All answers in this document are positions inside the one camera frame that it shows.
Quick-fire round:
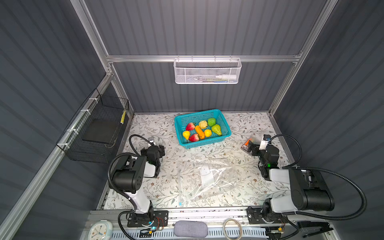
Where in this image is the teal plastic basket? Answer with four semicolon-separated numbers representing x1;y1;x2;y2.
175;109;232;149

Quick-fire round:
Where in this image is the orange carrot toy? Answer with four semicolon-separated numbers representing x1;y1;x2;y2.
195;126;206;140

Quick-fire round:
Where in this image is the clear zip top bag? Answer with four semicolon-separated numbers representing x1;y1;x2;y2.
177;158;241;207

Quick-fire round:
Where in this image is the yellow lemon toy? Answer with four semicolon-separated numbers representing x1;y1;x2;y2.
204;129;212;138

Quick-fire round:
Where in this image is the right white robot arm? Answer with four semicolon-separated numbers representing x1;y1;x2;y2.
244;135;335;223

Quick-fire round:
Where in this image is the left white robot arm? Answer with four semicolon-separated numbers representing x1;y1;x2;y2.
107;145;165;227

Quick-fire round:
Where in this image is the clear box of markers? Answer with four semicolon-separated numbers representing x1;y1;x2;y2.
241;137;261;155

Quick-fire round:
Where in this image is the black pad in basket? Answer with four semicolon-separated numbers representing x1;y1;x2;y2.
82;119;119;144

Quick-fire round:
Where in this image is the green pear toy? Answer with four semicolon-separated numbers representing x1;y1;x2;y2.
211;124;222;136

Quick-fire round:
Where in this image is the green lime toy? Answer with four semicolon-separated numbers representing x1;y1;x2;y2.
207;118;217;127

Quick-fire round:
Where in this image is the grey fabric pouch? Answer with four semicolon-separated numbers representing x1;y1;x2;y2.
174;221;208;238

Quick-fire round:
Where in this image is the white analog clock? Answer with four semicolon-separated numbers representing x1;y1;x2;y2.
87;220;113;240

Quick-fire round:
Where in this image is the right black corrugated cable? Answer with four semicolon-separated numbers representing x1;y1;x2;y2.
269;134;368;221

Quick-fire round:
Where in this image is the black corrugated cable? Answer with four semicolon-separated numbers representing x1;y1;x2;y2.
107;134;155;240
269;134;368;221

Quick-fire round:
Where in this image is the left black corrugated cable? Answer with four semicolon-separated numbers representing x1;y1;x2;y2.
107;134;155;240

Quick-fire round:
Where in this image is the black wire basket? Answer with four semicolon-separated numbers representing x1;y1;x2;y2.
57;91;130;164

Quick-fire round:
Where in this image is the beige cable ring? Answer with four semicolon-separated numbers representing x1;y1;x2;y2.
221;218;243;240

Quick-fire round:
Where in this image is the white wire mesh basket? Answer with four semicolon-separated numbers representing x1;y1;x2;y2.
173;58;242;85

